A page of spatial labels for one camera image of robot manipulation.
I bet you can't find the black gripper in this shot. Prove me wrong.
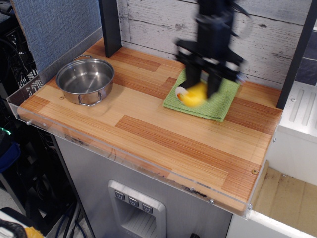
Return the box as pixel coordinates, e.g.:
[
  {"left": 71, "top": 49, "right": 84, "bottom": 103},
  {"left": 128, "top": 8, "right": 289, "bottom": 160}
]
[{"left": 175, "top": 18, "right": 244, "bottom": 99}]

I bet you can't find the yellow toy knife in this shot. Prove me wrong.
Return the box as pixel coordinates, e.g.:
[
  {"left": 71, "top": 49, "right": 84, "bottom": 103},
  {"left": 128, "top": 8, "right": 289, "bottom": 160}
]
[{"left": 182, "top": 82, "right": 207, "bottom": 107}]

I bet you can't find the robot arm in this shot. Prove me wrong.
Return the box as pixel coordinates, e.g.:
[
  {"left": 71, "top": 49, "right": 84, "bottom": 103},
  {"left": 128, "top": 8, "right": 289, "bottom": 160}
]
[{"left": 175, "top": 0, "right": 247, "bottom": 104}]

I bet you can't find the green cloth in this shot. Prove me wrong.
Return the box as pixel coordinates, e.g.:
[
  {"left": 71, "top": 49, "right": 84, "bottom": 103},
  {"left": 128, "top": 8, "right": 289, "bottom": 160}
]
[{"left": 163, "top": 69, "right": 239, "bottom": 122}]

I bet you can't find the toy sushi roll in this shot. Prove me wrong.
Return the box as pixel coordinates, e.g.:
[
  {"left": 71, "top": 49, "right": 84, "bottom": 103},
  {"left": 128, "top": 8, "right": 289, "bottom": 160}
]
[{"left": 175, "top": 86, "right": 188, "bottom": 103}]

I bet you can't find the stainless steel pot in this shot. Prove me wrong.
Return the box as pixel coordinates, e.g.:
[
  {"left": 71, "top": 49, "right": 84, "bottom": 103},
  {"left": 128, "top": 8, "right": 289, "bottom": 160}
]
[{"left": 56, "top": 55, "right": 115, "bottom": 106}]

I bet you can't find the blue fabric panel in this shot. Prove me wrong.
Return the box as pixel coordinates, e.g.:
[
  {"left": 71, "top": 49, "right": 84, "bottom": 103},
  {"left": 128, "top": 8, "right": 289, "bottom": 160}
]
[{"left": 11, "top": 0, "right": 102, "bottom": 75}]

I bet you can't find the white toy sink counter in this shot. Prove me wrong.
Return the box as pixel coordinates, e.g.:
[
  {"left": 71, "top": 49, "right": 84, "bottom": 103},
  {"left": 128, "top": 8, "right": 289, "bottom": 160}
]
[{"left": 250, "top": 82, "right": 317, "bottom": 238}]

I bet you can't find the silver toy fridge dispenser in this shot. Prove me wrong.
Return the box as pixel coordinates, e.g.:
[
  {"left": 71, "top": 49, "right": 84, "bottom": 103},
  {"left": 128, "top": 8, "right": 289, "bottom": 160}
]
[{"left": 108, "top": 180, "right": 167, "bottom": 238}]

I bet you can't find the black plastic crate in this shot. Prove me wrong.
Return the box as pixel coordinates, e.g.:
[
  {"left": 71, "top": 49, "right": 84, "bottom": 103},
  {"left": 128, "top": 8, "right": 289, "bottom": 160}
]
[{"left": 0, "top": 27, "right": 38, "bottom": 100}]

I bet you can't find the clear acrylic table guard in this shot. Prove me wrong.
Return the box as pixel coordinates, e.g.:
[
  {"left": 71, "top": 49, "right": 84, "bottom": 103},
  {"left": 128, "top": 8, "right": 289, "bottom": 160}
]
[{"left": 7, "top": 78, "right": 281, "bottom": 217}]

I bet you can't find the black vertical post left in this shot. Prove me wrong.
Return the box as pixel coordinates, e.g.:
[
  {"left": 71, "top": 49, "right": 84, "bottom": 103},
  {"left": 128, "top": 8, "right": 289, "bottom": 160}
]
[{"left": 98, "top": 0, "right": 122, "bottom": 58}]

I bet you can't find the black vertical post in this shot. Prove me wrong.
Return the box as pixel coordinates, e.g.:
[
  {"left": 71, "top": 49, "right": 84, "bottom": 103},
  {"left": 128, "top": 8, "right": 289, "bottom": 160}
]
[
  {"left": 98, "top": 0, "right": 122, "bottom": 58},
  {"left": 276, "top": 0, "right": 317, "bottom": 110}
]

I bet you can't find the black vertical post right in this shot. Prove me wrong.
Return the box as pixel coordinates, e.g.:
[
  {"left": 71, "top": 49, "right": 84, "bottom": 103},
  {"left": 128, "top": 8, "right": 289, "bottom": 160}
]
[{"left": 276, "top": 0, "right": 317, "bottom": 110}]

